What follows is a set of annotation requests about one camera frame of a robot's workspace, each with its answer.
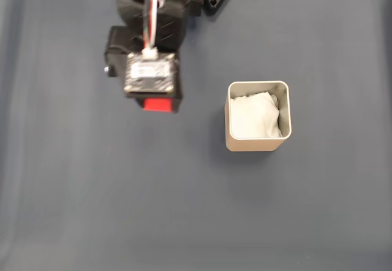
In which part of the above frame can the beige square box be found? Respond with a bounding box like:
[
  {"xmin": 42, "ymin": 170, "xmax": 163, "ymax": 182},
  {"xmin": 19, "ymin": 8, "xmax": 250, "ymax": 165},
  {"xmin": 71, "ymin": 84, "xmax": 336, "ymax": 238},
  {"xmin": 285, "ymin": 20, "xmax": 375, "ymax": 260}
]
[{"xmin": 224, "ymin": 80, "xmax": 292, "ymax": 153}]

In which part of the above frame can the multicoloured camera cable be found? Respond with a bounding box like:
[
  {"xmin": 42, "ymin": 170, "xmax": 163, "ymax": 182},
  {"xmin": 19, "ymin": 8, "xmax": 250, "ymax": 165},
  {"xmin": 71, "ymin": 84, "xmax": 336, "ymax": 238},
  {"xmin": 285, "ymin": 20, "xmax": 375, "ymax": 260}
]
[{"xmin": 141, "ymin": 0, "xmax": 168, "ymax": 59}]

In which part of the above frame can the camera circuit board on mount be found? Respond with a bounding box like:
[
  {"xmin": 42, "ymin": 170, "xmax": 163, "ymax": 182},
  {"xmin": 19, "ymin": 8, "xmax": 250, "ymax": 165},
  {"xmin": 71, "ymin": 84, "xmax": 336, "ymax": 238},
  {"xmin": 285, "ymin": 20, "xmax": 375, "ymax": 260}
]
[{"xmin": 122, "ymin": 50, "xmax": 184, "ymax": 100}]

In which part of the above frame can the red cube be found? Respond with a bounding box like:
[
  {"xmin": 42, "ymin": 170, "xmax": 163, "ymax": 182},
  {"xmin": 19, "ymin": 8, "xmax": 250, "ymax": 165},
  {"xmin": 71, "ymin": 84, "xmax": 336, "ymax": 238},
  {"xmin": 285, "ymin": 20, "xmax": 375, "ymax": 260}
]
[{"xmin": 143, "ymin": 97, "xmax": 174, "ymax": 113}]

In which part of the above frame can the white crumpled tissue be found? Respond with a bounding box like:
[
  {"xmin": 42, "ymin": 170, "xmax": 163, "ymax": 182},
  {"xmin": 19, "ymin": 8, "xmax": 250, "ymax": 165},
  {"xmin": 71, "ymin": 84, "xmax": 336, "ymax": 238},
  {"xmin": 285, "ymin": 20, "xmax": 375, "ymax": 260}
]
[{"xmin": 230, "ymin": 91, "xmax": 283, "ymax": 139}]

